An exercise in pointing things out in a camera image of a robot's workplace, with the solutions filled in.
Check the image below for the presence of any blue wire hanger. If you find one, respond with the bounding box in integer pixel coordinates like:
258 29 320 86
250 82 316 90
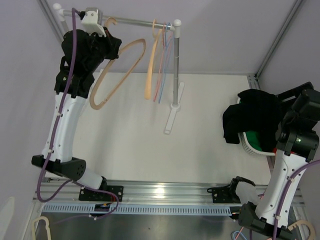
157 23 173 104

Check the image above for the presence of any metal clothes rack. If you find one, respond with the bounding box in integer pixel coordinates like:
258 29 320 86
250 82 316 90
51 2 186 135

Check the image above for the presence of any beige hanger with black shirt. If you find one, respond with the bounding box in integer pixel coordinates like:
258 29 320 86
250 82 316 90
89 16 147 111

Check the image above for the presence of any white plastic basket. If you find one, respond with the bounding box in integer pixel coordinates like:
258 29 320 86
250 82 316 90
236 98 276 157

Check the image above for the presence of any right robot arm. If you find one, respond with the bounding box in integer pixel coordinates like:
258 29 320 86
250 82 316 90
227 82 320 240

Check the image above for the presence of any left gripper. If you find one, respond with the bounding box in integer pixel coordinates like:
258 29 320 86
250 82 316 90
84 26 122 73

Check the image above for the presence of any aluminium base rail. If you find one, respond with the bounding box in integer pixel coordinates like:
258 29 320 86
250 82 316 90
32 177 303 208

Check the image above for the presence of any beige hanger on floor right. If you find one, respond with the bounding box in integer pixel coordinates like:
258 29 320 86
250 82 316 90
287 219 316 240

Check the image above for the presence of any black t shirt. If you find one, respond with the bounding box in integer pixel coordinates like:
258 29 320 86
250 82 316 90
222 89 284 152

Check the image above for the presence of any blue hanger on floor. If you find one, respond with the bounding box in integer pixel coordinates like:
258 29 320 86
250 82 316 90
231 231 247 240

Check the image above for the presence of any slotted cable duct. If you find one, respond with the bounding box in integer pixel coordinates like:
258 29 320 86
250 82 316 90
42 203 241 216

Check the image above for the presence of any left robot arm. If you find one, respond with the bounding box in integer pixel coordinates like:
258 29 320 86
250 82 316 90
31 27 122 201

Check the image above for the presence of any beige hanger on floor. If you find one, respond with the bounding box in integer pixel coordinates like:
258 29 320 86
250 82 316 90
30 216 53 240
287 219 316 240

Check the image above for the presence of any bright green t shirt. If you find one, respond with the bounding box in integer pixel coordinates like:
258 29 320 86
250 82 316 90
238 98 263 151

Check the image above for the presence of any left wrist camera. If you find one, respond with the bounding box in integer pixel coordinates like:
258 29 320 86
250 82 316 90
81 7 107 37

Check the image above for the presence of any pink wire hanger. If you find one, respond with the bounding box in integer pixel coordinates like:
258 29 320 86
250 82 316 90
153 22 173 103

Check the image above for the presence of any beige hanger with green shirt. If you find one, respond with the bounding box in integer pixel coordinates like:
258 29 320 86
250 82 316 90
144 19 162 100

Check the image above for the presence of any beige hanger on floor left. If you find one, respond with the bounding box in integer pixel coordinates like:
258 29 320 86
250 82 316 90
30 216 53 240

